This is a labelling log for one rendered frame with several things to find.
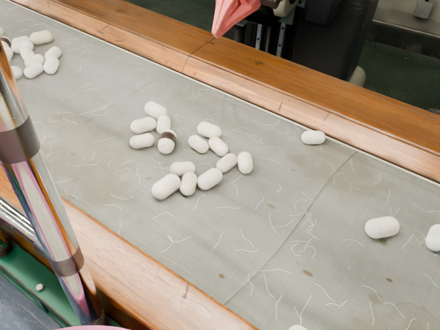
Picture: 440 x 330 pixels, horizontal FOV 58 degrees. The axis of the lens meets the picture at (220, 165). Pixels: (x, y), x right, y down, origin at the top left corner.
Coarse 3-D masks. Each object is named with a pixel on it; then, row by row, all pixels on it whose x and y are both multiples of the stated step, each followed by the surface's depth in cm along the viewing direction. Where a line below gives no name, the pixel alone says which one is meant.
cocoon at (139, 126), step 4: (136, 120) 53; (140, 120) 54; (144, 120) 54; (148, 120) 54; (152, 120) 54; (132, 124) 53; (136, 124) 53; (140, 124) 53; (144, 124) 53; (148, 124) 54; (152, 124) 54; (132, 128) 53; (136, 128) 53; (140, 128) 53; (144, 128) 54; (148, 128) 54; (152, 128) 54; (136, 132) 54; (140, 132) 54; (144, 132) 54
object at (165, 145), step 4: (172, 132) 52; (160, 140) 51; (164, 140) 51; (168, 140) 51; (160, 144) 51; (164, 144) 50; (168, 144) 51; (172, 144) 51; (160, 148) 51; (164, 148) 51; (168, 148) 51; (172, 148) 51; (164, 152) 51; (168, 152) 51
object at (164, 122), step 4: (160, 116) 55; (164, 116) 55; (160, 120) 54; (164, 120) 54; (168, 120) 54; (160, 124) 53; (164, 124) 53; (168, 124) 54; (156, 128) 54; (160, 128) 53; (164, 128) 53; (168, 128) 54; (160, 132) 54
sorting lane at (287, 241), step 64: (0, 0) 83; (64, 64) 66; (128, 64) 67; (64, 128) 55; (128, 128) 55; (192, 128) 56; (256, 128) 56; (64, 192) 47; (128, 192) 47; (256, 192) 48; (320, 192) 48; (384, 192) 49; (192, 256) 41; (256, 256) 42; (320, 256) 42; (384, 256) 42; (256, 320) 37; (320, 320) 37; (384, 320) 37
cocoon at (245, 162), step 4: (244, 152) 50; (240, 156) 50; (244, 156) 50; (248, 156) 50; (240, 160) 49; (244, 160) 49; (248, 160) 49; (240, 164) 49; (244, 164) 49; (248, 164) 49; (252, 164) 49; (240, 168) 49; (244, 168) 49; (248, 168) 49; (252, 168) 49; (244, 172) 49; (248, 172) 49
